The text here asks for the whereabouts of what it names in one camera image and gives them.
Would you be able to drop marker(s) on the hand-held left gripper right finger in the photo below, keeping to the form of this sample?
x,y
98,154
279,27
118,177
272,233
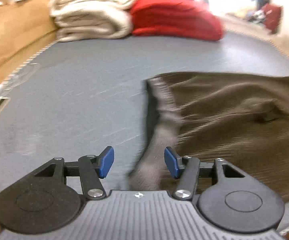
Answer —
x,y
171,163

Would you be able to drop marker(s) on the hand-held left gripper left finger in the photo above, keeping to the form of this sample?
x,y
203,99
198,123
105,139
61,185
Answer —
x,y
107,162

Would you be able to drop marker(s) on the red folded blanket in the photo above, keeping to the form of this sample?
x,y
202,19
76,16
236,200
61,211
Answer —
x,y
174,17

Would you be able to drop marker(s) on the cream folded fleece blanket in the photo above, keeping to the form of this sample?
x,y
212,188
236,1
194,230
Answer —
x,y
92,12

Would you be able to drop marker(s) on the dark red cushion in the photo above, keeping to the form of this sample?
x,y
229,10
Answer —
x,y
272,17

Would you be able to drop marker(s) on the wooden bed frame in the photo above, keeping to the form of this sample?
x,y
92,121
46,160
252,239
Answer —
x,y
12,40

